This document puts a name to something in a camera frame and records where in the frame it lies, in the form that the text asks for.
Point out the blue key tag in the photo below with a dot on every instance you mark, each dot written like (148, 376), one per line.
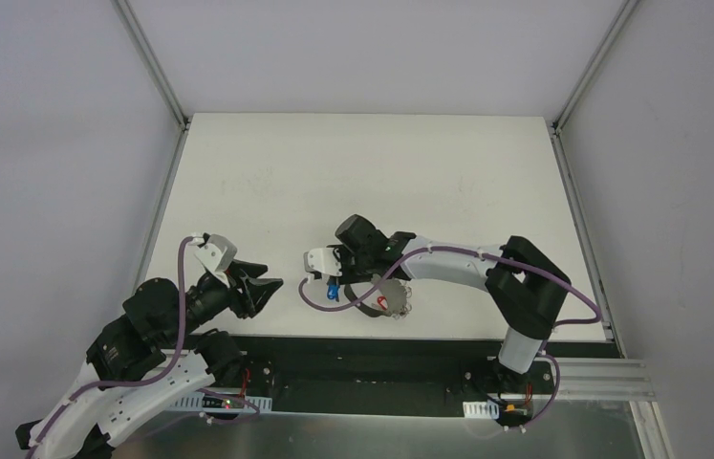
(332, 293)

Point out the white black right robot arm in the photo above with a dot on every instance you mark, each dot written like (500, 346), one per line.
(528, 289)

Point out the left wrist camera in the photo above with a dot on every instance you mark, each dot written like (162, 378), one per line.
(215, 253)

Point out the large steel keyring plate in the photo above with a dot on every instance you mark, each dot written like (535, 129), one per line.
(390, 299)

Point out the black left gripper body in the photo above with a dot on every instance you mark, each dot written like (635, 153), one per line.
(237, 289)

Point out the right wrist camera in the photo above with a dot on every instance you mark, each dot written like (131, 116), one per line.
(323, 264)

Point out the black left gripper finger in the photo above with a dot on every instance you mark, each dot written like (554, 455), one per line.
(256, 294)
(244, 269)

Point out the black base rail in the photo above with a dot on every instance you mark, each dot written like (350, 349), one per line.
(394, 377)

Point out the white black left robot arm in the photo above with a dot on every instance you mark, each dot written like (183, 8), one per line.
(143, 361)

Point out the metal base plate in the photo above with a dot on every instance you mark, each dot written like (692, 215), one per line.
(568, 430)

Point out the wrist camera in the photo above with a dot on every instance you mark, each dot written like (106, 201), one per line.
(323, 264)
(215, 253)

